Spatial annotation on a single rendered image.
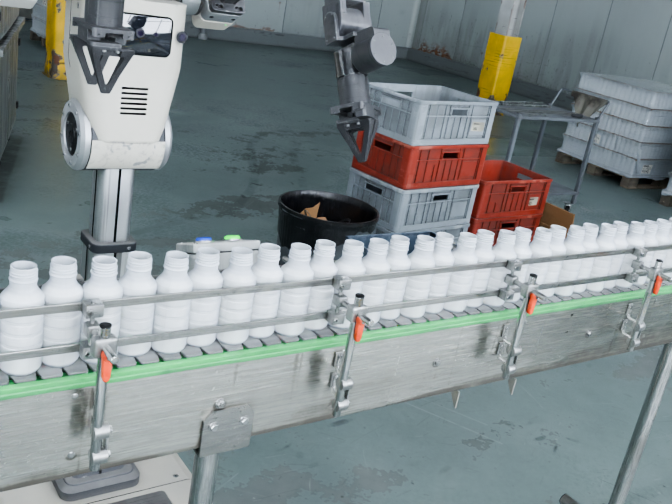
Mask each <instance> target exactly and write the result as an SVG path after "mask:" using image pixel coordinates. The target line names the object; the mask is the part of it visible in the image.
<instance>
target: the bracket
mask: <svg viewBox="0 0 672 504"><path fill-rule="evenodd" d="M633 248H635V250H634V253H632V255H634V256H636V257H637V259H636V260H633V261H632V263H631V267H632V268H633V271H632V272H625V273H626V277H625V279H623V280H625V281H627V282H629V283H637V282H638V278H639V275H638V274H636V273H635V272H636V270H644V271H646V272H648V275H647V278H649V279H650V280H649V283H648V286H647V289H646V292H645V295H644V298H643V301H642V304H641V307H640V310H639V313H638V316H637V319H636V320H635V319H633V318H631V317H630V313H631V310H632V308H633V303H630V304H628V306H627V309H626V312H625V315H627V318H628V319H629V320H631V321H633V323H632V329H633V331H632V334H631V336H630V335H629V334H627V333H625V328H626V325H627V323H628V319H623V321H622V324H621V327H620V330H622V334H623V335H624V336H626V337H628V339H627V341H626V343H627V345H628V346H627V350H628V351H631V352H632V351H633V349H634V347H637V346H639V345H640V339H639V338H640V335H641V332H642V331H643V330H644V329H645V328H646V325H645V323H644V322H643V320H644V317H645V314H646V311H647V308H648V305H649V302H650V299H651V296H652V293H653V294H655V295H657V294H658V292H659V289H660V287H661V284H662V282H663V281H664V280H665V281H667V282H670V283H671V282H672V278H671V277H669V276H667V275H664V274H663V271H664V269H663V268H662V267H661V266H662V263H663V260H661V259H656V262H655V265H654V266H653V267H650V268H649V267H647V266H645V265H644V262H642V261H640V258H642V257H646V254H647V251H648V250H647V249H645V248H643V247H641V246H637V247H633ZM507 261H508V262H507V266H506V267H505V268H506V269H508V270H510V271H511V273H510V274H506V277H505V281H504V282H505V283H506V284H507V287H505V288H499V290H500V292H499V296H497V297H499V298H500V299H502V300H504V301H508V300H513V297H514V293H515V291H513V290H511V289H510V286H515V285H516V286H518V287H520V288H521V292H520V295H521V296H523V301H522V304H521V308H520V311H519V315H518V319H517V322H516V326H515V329H514V333H513V337H512V340H511V342H510V341H508V340H507V337H506V336H507V335H508V331H509V327H510V324H504V326H503V329H502V333H501V337H503V340H504V341H503V342H499V344H498V348H497V351H496V354H497V355H498V357H499V360H501V361H502V362H504V364H503V365H502V366H501V370H502V372H503V373H502V378H503V379H509V376H510V374H513V373H515V372H516V371H517V366H516V362H517V359H518V356H519V355H520V354H521V353H522V348H521V346H520V345H518V344H519V340H520V337H521V333H522V330H523V326H524V323H525V319H526V315H527V313H528V314H530V315H531V314H532V313H533V311H534V308H535V305H536V301H537V299H538V298H539V299H541V300H543V301H546V300H547V298H548V297H547V296H546V295H544V294H542V293H541V292H539V291H538V289H539V284H538V283H536V280H537V277H538V275H537V274H534V273H530V274H529V279H528V282H524V283H522V282H521V281H519V277H518V276H516V275H514V272H516V271H521V268H522V264H523V262H521V261H519V260H517V259H515V258H512V259H507ZM333 278H334V282H333V285H331V286H332V287H334V288H335V289H336V290H338V291H339V293H334V294H333V300H332V303H333V304H334V305H335V306H336V309H330V310H327V312H328V314H327V319H325V320H326V321H328V322H329V323H330V324H331V325H337V324H344V319H345V318H346V319H347V320H348V321H349V322H350V325H349V330H348V335H347V340H346V346H345V351H339V352H335V356H334V362H333V367H335V366H336V372H333V373H331V377H330V382H329V387H332V393H333V394H334V395H335V398H334V399H333V400H332V408H333V412H332V415H333V416H334V417H340V416H341V411H344V410H347V409H348V408H349V400H348V398H349V393H350V389H352V388H353V384H354V381H353V379H352V378H351V377H350V376H349V371H350V366H351V361H352V356H353V351H354V346H355V341H356V342H359V341H360V340H361V337H362V333H363V329H364V325H365V324H367V325H368V326H369V327H371V326H373V325H374V321H373V320H372V319H370V318H369V317H368V316H366V315H367V310H368V306H367V305H365V304H364V303H363V302H364V298H365V295H364V294H362V293H356V294H355V300H354V303H353V304H350V303H349V302H348V297H347V296H346V295H345V294H343V293H342V292H343V291H344V290H350V288H351V283H352V279H350V278H349V277H347V276H346V275H336V276H333ZM340 307H344V308H346V309H347V312H346V317H345V313H343V312H342V311H341V310H340V309H339V308H340ZM81 313H82V314H83V316H84V317H85V318H86V319H90V321H85V322H84V328H83V333H84V334H85V336H86V337H87V339H88V340H84V341H79V344H80V347H79V352H78V353H79V355H80V356H81V358H82V359H83V360H88V359H97V368H96V381H95V392H94V399H93V417H92V424H91V426H90V434H91V446H90V449H89V451H88V458H89V470H90V471H93V472H95V471H98V470H99V469H100V464H101V463H106V462H107V461H108V457H110V455H111V453H110V450H108V439H109V437H110V433H112V431H113V428H112V425H109V423H108V422H107V421H105V420H104V411H105V398H106V386H107V382H108V381H109V379H110V376H111V369H112V364H116V363H118V361H119V358H118V357H117V356H116V354H117V343H118V339H117V337H116V336H115V334H113V333H111V327H112V324H111V323H109V322H101V323H100V324H99V323H98V321H97V320H95V318H99V317H103V315H104V304H103V303H102V302H101V300H100V299H99V298H97V299H86V300H82V311H81ZM505 343H507V344H508V345H509V346H508V347H507V348H506V352H507V354H508V355H507V358H506V360H505V359H504V358H502V353H503V349H504V346H505ZM343 354H344V356H343ZM342 359H343V361H342ZM341 364H342V366H341ZM340 366H341V371H340ZM339 375H340V376H339ZM336 387H337V391H336ZM102 439H103V445H102Z"/></svg>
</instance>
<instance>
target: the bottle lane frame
mask: <svg viewBox="0 0 672 504"><path fill-rule="evenodd" d="M645 292H646V289H643V290H641V289H639V290H636V291H631V290H630V292H621V293H616V294H613V293H612V294H610V295H603V294H602V296H596V297H594V296H592V297H590V298H583V297H582V299H576V300H574V299H572V300H570V301H562V300H561V302H556V303H552V302H551V303H550V304H539V305H536V306H535V308H534V311H533V313H532V314H531V315H530V314H528V313H527V315H526V319H525V323H524V326H523V330H522V333H521V337H520V340H519V344H518V345H520V346H521V348H522V353H521V354H520V355H519V356H518V359H517V362H516V366H517V371H516V372H515V373H513V374H510V376H509V379H510V378H515V377H519V376H524V375H528V374H533V373H537V372H542V371H546V370H551V369H555V368H560V367H564V366H569V365H573V364H578V363H582V362H586V361H591V360H595V359H600V358H604V357H609V356H613V355H618V354H622V353H627V352H631V351H628V350H627V346H628V345H627V343H626V341H627V339H628V337H626V336H624V335H623V334H622V330H620V327H621V324H622V321H623V319H628V318H627V315H625V312H626V309H627V306H628V304H630V303H633V308H632V310H631V313H630V317H631V318H633V319H635V320H636V319H637V316H638V313H639V310H640V307H641V304H642V301H643V298H644V295H645ZM519 311H520V308H518V307H517V308H516V309H510V310H507V309H505V310H503V311H492V312H490V313H481V312H480V314H476V315H468V314H467V316H463V317H455V316H454V318H450V319H442V318H440V320H436V321H428V320H426V322H423V323H413V322H412V321H411V322H412V324H410V325H403V326H400V325H398V324H397V326H396V327H390V328H385V327H383V326H382V329H376V330H369V329H367V328H366V331H363V333H362V337H361V340H360V341H359V342H356V341H355V346H354V351H353V356H352V361H351V366H350V371H349V376H350V377H351V378H352V379H353V381H354V384H353V388H352V389H350V393H349V398H348V400H349V408H348V409H347V410H344V411H341V416H345V415H349V414H354V413H358V412H363V411H367V410H372V409H376V408H380V407H385V406H389V405H394V404H398V403H403V402H407V401H412V400H416V399H421V398H425V397H430V396H434V395H439V394H443V393H448V392H452V391H457V390H461V389H466V388H470V387H475V386H479V385H483V384H488V383H492V382H497V381H501V380H506V379H503V378H502V373H503V372H502V370H501V366H502V365H503V364H504V362H502V361H501V360H499V357H498V355H497V354H496V351H497V348H498V344H499V342H503V341H504V340H503V337H501V333H502V329H503V326H504V324H510V327H509V331H508V335H507V336H506V337H507V340H508V341H510V342H511V340H512V337H513V333H514V329H515V326H516V322H517V319H518V315H519ZM643 322H644V323H645V325H646V328H645V329H644V330H643V331H642V332H641V335H640V338H639V339H640V345H639V346H637V347H634V349H633V351H636V350H640V349H645V348H649V347H654V346H658V345H663V344H667V343H672V285H670V286H666V285H665V286H663V287H660V289H659V292H658V294H657V295H655V294H653V293H652V296H651V299H650V302H649V305H648V308H647V311H646V314H645V317H644V320H643ZM632 323H633V321H631V320H629V319H628V323H627V325H626V328H625V333H627V334H629V335H630V336H631V334H632V331H633V329H632ZM347 335H348V334H343V335H337V334H335V333H334V336H330V337H323V338H321V337H319V336H317V335H316V336H317V338H316V339H310V340H302V339H301V338H299V337H298V338H299V341H296V342H290V343H285V342H283V341H282V340H281V344H276V345H270V346H267V345H265V344H263V343H262V342H261V343H262V347H256V348H250V349H248V348H246V347H245V346H243V345H242V346H243V349H242V350H236V351H230V352H228V351H226V350H225V349H223V348H222V349H223V352H222V353H216V354H210V355H208V354H206V353H204V352H203V351H202V353H203V354H202V356H196V357H190V358H186V357H184V356H183V355H182V354H180V355H181V359H176V360H170V361H163V360H162V359H161V358H160V357H159V362H156V363H150V364H140V363H139V362H138V361H136V366H130V367H123V368H117V367H116V366H115V365H114V364H113V365H112V366H113V368H112V369H111V376H110V379H109V381H108V382H107V386H106V398H105V411H104V420H105V421H107V422H108V423H109V425H112V428H113V431H112V433H110V437H109V439H108V450H110V453H111V455H110V457H108V461H107V462H106V463H101V464H100V469H99V470H103V469H107V468H112V467H116V466H121V465H125V464H130V463H134V462H139V461H143V460H148V459H152V458H157V457H161V456H165V455H170V454H174V453H179V452H183V451H188V450H192V449H197V448H199V444H200V436H201V428H202V421H203V419H204V418H205V417H206V416H207V415H208V414H209V413H210V411H211V410H216V409H221V408H226V407H231V406H237V405H242V404H248V405H249V406H250V407H251V408H252V409H253V410H254V418H253V424H252V431H251V436H255V435H260V434H264V433H268V432H273V431H277V430H282V429H286V428H291V427H295V426H300V425H304V424H309V423H313V422H318V421H322V420H327V419H331V418H336V417H334V416H333V415H332V412H333V408H332V400H333V399H334V398H335V395H334V394H333V393H332V387H329V382H330V377H331V373H333V372H336V366H335V367H333V362H334V356H335V352H339V351H345V346H346V340H347ZM95 381H96V372H94V371H92V370H91V369H90V368H88V373H83V374H76V375H68V374H67V373H65V372H63V376H62V377H56V378H50V379H41V377H40V376H39V375H38V376H36V380H35V381H30V382H23V383H14V382H13V381H12V379H11V380H9V384H8V385H3V386H0V492H4V491H9V490H13V489H18V488H22V487H27V486H31V485H36V484H40V483H45V482H49V481H54V480H58V479H62V478H67V477H71V476H76V475H80V474H85V473H89V472H93V471H90V470H89V458H88V451H89V449H90V446H91V434H90V426H91V424H92V417H93V399H94V392H95Z"/></svg>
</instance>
